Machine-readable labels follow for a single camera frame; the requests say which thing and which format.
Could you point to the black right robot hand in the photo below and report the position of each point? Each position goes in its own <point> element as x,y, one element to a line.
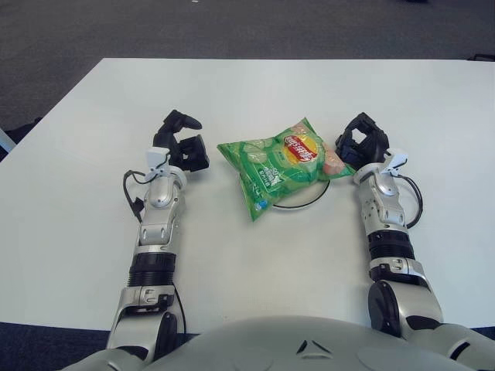
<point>371,143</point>

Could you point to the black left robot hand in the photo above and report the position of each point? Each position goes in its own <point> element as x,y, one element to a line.
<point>191,154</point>

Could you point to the green potato chip bag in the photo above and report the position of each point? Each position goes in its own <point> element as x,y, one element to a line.
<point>278,166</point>

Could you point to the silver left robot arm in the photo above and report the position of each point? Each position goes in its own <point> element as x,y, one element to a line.
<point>158,216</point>

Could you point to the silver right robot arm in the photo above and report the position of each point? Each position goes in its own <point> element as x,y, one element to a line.
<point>381,193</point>

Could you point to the white plate with black rim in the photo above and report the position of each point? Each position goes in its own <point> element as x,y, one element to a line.
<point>305,197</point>

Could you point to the white right wrist connector box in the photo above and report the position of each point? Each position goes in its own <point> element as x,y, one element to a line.
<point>396,160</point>

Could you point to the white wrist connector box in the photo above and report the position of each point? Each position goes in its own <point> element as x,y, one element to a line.
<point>396,160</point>
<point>156,156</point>

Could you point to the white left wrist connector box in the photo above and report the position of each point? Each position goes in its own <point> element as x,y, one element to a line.
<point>156,156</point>

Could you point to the black office chair base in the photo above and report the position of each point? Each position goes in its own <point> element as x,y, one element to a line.
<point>483,58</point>

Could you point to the white furniture panel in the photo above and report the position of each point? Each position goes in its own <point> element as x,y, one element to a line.
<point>5,141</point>

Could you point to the grey robot torso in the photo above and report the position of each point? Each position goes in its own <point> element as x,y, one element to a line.
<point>309,344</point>

